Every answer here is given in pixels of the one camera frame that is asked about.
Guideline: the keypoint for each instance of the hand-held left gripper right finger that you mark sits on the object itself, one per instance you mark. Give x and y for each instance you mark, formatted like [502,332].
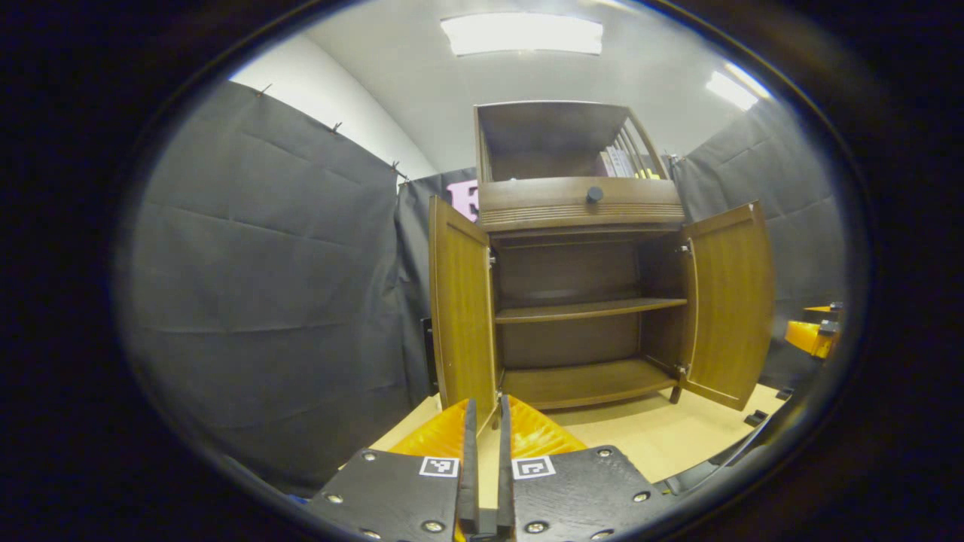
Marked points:
[580,493]

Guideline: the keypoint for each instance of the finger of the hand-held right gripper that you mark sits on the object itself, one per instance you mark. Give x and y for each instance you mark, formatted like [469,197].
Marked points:
[806,337]
[825,310]

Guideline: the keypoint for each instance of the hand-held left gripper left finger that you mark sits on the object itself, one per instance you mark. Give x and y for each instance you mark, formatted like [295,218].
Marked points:
[392,497]

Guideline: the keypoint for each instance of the wooden shoe cabinet door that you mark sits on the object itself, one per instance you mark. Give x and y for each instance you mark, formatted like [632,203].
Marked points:
[463,316]
[730,301]

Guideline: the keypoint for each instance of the wooden double-door shoe cabinet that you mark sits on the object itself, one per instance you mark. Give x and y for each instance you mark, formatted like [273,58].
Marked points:
[572,271]

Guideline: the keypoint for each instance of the row of books on cabinet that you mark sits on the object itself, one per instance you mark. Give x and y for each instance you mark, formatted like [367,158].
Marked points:
[621,162]

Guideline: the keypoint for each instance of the small black table clip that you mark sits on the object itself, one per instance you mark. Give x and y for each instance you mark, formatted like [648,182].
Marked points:
[755,416]
[785,392]

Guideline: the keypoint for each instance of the small ceiling light panel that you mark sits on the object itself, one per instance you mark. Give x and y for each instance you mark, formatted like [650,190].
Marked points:
[734,86]

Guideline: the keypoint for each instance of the black backdrop cloth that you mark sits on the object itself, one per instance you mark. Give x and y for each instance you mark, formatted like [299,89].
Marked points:
[263,286]

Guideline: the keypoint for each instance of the black round drawer knob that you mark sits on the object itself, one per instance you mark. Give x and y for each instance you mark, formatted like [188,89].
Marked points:
[595,195]

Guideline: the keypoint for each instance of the large ceiling light panel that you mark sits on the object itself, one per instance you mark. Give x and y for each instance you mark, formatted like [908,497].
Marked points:
[520,34]

